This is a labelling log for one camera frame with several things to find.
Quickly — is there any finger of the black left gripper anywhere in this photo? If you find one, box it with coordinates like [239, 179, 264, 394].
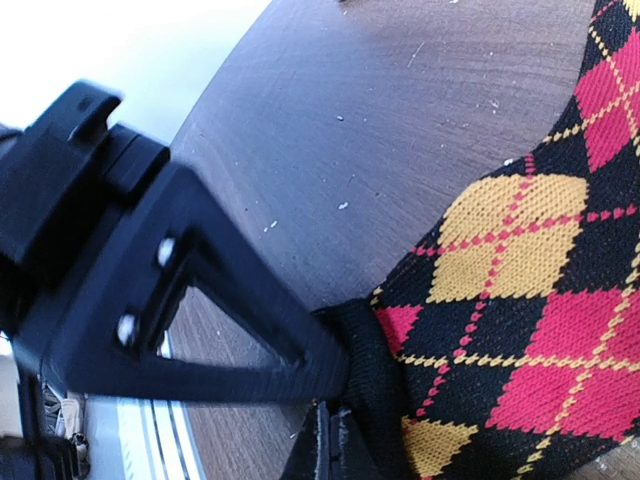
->
[12, 164, 348, 404]

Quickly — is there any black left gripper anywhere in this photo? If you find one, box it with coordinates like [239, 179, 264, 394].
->
[1, 81, 170, 320]

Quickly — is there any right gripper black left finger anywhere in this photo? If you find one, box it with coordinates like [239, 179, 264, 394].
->
[280, 402, 330, 480]

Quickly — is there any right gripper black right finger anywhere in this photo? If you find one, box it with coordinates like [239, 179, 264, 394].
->
[329, 408, 383, 480]

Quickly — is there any black red argyle sock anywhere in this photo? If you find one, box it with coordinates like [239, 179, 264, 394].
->
[320, 1, 639, 479]

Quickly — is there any front aluminium rail base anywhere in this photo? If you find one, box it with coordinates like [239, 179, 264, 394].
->
[85, 397, 206, 480]

